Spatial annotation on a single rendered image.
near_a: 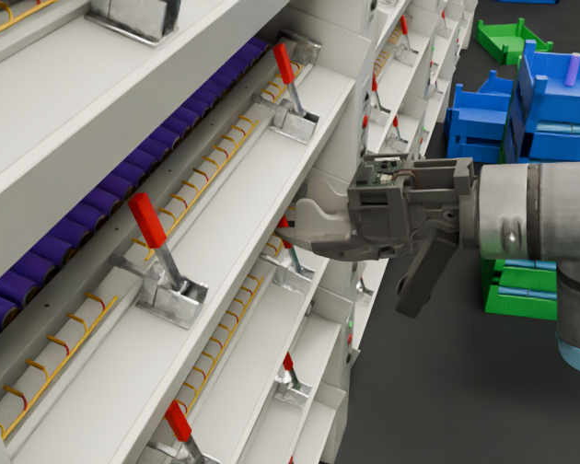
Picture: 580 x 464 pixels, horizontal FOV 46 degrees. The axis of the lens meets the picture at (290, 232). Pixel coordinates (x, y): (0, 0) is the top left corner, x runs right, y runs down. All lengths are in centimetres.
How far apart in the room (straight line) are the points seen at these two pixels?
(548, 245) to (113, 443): 41
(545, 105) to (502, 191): 71
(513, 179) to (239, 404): 33
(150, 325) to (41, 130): 21
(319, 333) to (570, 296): 42
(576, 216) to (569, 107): 73
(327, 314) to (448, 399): 46
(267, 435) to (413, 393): 58
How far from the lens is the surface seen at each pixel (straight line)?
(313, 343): 99
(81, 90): 32
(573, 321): 71
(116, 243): 48
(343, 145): 86
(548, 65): 153
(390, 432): 135
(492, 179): 65
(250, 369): 69
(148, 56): 35
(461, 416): 139
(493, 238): 64
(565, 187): 64
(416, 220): 68
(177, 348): 45
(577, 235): 64
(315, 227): 70
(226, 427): 65
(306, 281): 77
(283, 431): 89
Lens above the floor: 105
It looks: 36 degrees down
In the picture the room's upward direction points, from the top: straight up
